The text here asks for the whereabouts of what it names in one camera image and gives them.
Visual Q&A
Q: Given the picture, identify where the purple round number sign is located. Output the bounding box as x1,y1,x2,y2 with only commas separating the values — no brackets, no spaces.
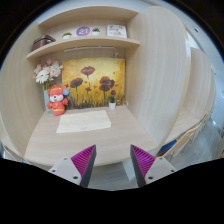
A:
76,26,91,36

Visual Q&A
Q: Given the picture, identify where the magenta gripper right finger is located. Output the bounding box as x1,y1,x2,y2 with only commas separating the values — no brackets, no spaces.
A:
130,145,176,187

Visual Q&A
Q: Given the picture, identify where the wooden chair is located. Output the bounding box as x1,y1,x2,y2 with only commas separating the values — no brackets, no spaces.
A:
156,114,209,157

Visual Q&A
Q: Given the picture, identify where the small green plant on shelf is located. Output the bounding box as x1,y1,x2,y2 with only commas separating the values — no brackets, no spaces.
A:
62,32,72,39

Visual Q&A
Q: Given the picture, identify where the white framed picture card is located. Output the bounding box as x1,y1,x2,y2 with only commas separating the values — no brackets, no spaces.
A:
107,24,127,38

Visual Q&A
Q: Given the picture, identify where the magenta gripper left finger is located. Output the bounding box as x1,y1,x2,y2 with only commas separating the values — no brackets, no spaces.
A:
49,145,96,188

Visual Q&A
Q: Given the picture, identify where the pink white flower bouquet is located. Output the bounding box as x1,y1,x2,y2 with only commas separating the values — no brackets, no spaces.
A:
34,58,63,90

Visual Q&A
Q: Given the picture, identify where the under-shelf light bar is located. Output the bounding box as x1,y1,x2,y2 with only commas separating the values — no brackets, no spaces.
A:
64,46,115,52

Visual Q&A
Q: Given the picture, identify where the red plush bear toy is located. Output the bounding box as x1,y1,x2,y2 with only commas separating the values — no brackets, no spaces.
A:
46,85,69,116

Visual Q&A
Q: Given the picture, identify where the dark brown box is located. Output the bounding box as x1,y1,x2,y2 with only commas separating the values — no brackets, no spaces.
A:
32,35,55,50

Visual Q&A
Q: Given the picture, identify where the poppy flower painting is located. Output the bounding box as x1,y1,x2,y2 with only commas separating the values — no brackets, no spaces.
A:
62,57,125,109

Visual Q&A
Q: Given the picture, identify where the small potted plant white pot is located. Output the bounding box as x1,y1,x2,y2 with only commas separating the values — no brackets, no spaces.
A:
108,95,116,109

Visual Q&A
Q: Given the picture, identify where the wooden shelf unit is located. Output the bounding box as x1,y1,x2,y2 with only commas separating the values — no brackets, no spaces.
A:
27,6,140,59

